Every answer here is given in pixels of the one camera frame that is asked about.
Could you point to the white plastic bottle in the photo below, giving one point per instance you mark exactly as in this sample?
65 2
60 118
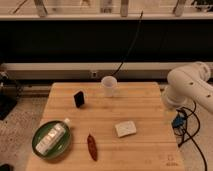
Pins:
52 136

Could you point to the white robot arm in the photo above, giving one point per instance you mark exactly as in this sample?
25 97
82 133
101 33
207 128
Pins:
189 82

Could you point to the green round plate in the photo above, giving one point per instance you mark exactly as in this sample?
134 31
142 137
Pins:
63 143

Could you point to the black eraser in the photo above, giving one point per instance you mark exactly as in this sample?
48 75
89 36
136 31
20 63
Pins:
79 99

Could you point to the blue connector plug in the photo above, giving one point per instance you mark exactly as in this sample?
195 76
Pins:
178 121

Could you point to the translucent plastic cup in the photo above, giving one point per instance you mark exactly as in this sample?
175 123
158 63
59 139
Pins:
109 84

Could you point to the black equipment at left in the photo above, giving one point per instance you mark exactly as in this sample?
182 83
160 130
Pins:
7 103

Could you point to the white sponge block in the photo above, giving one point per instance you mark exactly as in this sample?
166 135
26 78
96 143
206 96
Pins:
125 128

